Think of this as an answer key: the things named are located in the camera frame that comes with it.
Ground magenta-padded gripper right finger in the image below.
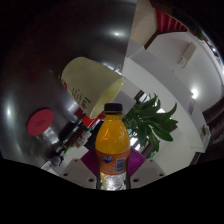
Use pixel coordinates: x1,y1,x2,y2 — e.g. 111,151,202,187
129,147,167,190

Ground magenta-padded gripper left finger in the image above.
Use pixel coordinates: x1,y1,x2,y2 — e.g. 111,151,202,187
61,147,98,190

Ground orange drink plastic bottle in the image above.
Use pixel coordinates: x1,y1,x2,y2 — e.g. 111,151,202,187
94,103,132,192

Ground grey round headphones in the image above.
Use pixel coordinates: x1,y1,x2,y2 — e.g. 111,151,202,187
49,154,64,166

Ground potted green leafy plant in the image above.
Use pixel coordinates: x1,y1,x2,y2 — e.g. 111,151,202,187
123,94,179,153

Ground flat round red coaster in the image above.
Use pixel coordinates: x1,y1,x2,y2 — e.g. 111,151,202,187
26,108,55,137

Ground white paper pillar notice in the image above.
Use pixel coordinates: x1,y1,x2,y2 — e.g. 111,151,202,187
187,98,197,116

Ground pale yellow printed mug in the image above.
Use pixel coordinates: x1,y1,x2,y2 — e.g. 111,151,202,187
60,56,127,119

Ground red carpeted staircase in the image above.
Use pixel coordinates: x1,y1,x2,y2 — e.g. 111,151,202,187
154,8,189,34

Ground glowing wall lamp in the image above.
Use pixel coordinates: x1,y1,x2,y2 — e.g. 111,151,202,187
189,88,199,99

